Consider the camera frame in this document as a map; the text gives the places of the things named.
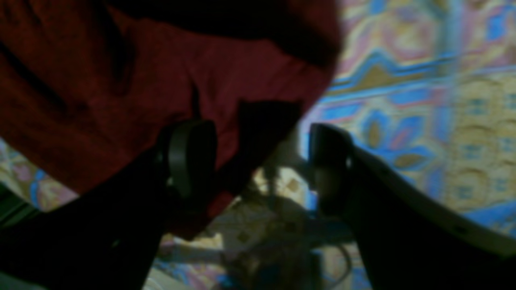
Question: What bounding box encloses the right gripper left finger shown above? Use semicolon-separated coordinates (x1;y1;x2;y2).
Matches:
0;120;217;290

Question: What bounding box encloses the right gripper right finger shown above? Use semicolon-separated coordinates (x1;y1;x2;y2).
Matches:
308;123;516;290

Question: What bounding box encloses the dark red t-shirt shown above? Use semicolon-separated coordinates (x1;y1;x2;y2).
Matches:
1;0;343;239

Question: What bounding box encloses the patterned tablecloth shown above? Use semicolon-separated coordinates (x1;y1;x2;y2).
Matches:
14;0;515;290

